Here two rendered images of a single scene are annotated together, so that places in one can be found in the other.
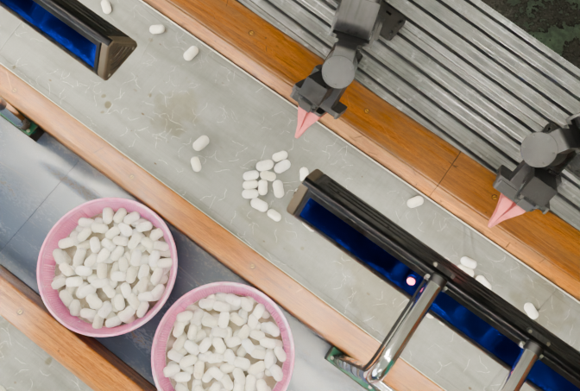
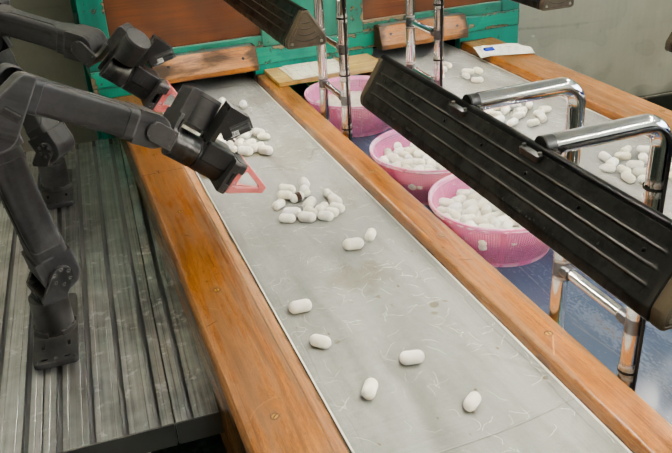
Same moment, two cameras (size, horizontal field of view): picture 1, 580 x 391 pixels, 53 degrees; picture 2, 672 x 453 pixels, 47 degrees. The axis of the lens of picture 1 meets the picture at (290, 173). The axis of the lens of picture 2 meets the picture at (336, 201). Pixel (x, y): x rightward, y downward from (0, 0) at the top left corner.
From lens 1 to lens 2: 1.64 m
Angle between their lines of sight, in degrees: 75
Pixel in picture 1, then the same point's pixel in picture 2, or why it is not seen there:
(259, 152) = (302, 230)
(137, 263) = (472, 205)
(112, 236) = (487, 224)
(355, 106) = (186, 216)
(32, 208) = (575, 299)
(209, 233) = (393, 191)
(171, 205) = (415, 211)
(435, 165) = (171, 175)
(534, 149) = (140, 40)
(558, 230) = not seen: hidden behind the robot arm
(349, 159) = (229, 206)
